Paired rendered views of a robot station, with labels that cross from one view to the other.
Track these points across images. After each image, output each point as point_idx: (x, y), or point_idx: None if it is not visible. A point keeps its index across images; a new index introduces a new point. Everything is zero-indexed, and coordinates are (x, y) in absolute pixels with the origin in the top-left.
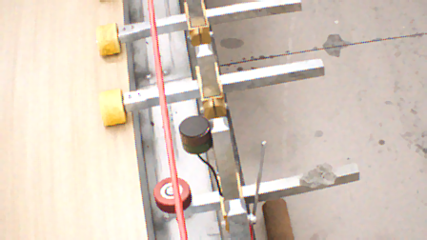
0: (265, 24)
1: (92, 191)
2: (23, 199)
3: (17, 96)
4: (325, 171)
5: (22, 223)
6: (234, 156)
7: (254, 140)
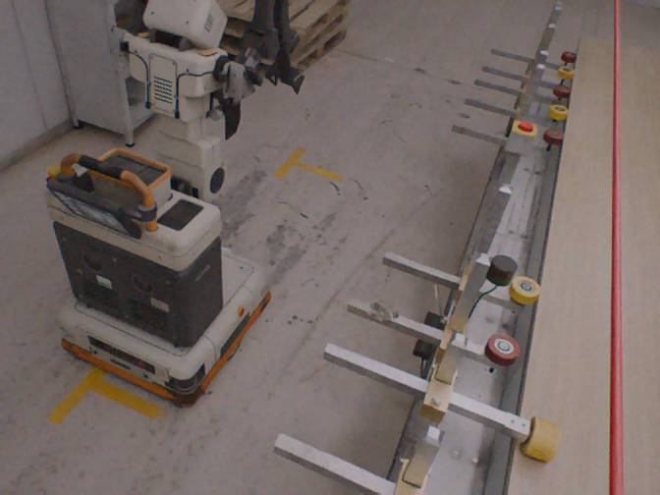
0: None
1: (574, 385)
2: (652, 418)
3: None
4: (376, 307)
5: (653, 395)
6: (402, 446)
7: None
